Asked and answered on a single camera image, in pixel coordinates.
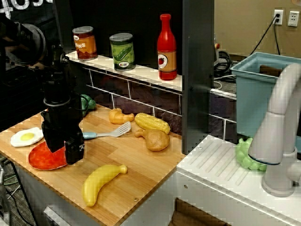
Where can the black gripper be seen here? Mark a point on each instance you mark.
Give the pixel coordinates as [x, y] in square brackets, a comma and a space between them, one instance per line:
[62, 120]

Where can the yellow toy banana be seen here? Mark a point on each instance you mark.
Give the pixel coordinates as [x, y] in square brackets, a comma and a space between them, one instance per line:
[101, 181]

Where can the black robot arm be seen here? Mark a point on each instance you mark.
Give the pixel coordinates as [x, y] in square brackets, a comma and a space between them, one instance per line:
[58, 77]

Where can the red round plate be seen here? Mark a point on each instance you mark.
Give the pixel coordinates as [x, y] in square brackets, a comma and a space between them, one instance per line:
[42, 159]

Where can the toy fried egg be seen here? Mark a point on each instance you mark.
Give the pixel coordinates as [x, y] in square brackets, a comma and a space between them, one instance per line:
[26, 137]

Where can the green toy broccoli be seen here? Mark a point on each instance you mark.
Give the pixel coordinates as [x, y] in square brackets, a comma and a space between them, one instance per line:
[89, 103]

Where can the orange toy croissant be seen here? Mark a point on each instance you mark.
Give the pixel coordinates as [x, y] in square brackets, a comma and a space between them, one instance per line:
[117, 116]

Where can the yellow toy corn cob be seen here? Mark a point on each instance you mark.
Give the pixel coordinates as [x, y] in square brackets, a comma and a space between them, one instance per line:
[151, 123]

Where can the brown toy chicken drumstick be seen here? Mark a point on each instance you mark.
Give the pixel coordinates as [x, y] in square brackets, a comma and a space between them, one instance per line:
[156, 140]

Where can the dark tile backsplash panel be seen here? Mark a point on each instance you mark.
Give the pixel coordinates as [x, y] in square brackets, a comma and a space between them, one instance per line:
[141, 94]

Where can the toy beans can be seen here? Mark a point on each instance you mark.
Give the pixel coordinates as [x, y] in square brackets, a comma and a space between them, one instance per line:
[85, 44]

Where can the white kitchen shelf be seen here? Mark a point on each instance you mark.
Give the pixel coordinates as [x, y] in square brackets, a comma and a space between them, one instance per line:
[145, 75]

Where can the toy green peas can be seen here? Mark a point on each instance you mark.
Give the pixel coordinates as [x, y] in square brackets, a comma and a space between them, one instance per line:
[122, 53]

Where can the black kitchen side panel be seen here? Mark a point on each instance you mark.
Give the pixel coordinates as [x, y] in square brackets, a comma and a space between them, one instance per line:
[64, 23]

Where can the red toy ketchup bottle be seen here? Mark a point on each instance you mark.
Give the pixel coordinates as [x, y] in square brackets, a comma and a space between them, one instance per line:
[167, 54]

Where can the white toy sink counter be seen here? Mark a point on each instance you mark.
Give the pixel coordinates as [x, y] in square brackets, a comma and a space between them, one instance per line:
[211, 171]

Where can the dark grey kitchen pillar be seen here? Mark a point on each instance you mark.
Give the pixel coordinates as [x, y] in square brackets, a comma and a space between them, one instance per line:
[197, 70]

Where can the light green toy grapes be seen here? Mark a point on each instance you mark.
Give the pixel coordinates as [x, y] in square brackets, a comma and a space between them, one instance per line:
[243, 155]

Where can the white box red button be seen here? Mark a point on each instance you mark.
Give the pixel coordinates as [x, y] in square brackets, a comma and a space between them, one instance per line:
[216, 46]

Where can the blue plastic bin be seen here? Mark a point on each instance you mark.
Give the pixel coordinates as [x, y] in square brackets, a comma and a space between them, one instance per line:
[251, 103]

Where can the grey toy faucet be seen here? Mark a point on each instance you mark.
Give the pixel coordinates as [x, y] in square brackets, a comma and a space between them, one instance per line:
[275, 131]

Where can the white wall power outlet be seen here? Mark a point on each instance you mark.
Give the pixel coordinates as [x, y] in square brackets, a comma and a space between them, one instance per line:
[278, 16]

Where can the white wall data plate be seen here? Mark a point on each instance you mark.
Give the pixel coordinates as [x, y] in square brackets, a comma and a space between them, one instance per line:
[293, 18]

